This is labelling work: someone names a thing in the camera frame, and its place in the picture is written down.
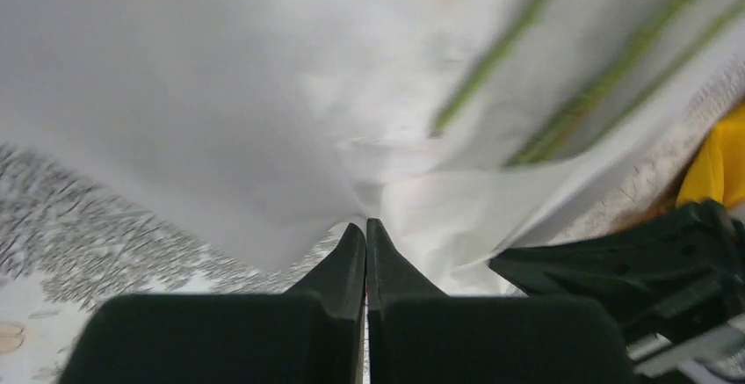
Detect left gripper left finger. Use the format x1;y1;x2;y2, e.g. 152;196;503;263
285;223;366;320

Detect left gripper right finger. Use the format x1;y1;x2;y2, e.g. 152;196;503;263
366;219;446;311

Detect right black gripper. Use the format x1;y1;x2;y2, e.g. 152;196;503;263
488;200;744;343

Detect white wrapping paper sheet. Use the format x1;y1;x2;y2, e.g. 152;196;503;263
1;0;744;294

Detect pink fake flower stem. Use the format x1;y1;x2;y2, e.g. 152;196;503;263
505;0;695;167
565;0;744;154
429;0;549;138

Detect yellow garment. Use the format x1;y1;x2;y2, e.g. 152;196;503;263
676;105;744;209

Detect floral tablecloth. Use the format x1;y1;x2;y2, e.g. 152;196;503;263
0;61;745;384

